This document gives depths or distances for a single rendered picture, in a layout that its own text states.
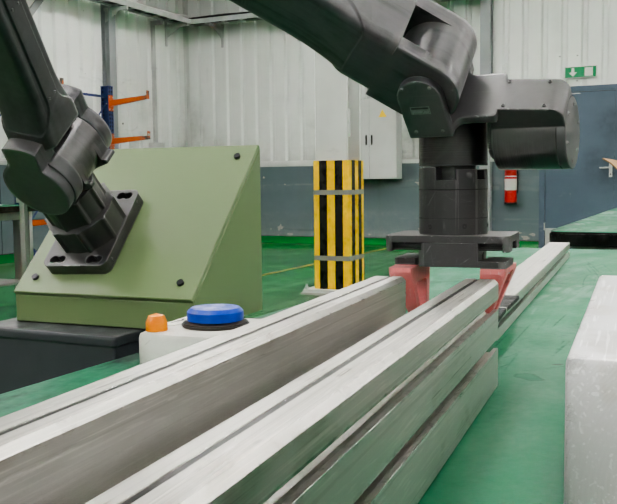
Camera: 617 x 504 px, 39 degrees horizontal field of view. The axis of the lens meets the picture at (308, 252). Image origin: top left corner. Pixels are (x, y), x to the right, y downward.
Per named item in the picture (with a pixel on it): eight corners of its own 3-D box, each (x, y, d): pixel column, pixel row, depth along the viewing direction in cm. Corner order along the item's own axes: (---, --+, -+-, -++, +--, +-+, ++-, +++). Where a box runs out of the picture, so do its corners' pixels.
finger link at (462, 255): (505, 361, 69) (505, 243, 68) (417, 356, 72) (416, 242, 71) (516, 345, 75) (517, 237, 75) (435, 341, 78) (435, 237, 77)
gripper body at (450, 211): (509, 259, 68) (509, 165, 68) (384, 257, 72) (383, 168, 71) (519, 252, 75) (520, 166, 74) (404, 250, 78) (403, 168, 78)
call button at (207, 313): (203, 327, 64) (203, 301, 64) (253, 330, 63) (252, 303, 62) (176, 337, 60) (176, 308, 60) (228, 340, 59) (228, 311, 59)
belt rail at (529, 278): (549, 256, 177) (549, 242, 177) (569, 257, 176) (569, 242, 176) (457, 338, 88) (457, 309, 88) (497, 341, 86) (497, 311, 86)
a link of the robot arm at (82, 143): (67, 176, 102) (45, 209, 99) (23, 110, 95) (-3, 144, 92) (131, 179, 98) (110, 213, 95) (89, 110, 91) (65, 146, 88)
